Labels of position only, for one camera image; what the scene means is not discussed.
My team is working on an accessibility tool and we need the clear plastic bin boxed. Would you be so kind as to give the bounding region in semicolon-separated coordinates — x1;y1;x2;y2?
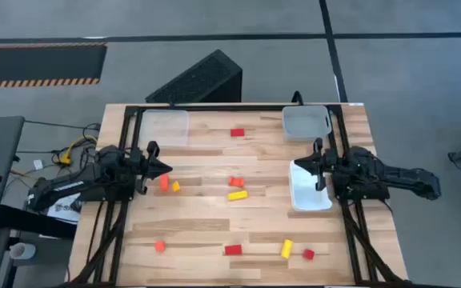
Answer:
138;108;190;147

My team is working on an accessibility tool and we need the white plastic bin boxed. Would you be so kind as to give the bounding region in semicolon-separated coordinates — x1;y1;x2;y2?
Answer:
288;159;334;212

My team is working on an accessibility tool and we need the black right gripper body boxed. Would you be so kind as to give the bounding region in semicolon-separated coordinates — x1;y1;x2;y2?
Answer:
312;137;338;192

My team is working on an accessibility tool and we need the black floor cable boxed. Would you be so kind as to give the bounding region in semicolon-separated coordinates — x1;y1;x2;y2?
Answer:
24;119;102;134

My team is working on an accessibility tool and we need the white cup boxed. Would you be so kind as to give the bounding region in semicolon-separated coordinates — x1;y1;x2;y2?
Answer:
9;242;37;260

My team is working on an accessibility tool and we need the black aluminium table frame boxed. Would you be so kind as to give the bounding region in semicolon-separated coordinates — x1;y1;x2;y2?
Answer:
68;102;411;288

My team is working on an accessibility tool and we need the black mesh computer case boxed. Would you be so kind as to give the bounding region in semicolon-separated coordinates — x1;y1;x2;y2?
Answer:
145;48;243;104

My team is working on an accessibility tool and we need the grey plastic bin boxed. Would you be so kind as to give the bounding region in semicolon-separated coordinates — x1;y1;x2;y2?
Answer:
281;104;333;142

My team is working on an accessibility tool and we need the yellow cable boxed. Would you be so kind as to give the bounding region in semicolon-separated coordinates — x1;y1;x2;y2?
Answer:
57;135;98;166

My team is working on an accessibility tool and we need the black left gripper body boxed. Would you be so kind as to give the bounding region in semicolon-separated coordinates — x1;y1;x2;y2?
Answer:
128;140;162;196

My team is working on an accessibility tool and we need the black hazard-striped floor mat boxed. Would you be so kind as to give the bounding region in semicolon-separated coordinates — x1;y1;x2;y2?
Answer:
0;42;108;90

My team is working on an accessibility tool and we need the white printed paper sheet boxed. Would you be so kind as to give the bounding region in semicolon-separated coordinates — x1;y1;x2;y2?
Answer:
47;194;82;224

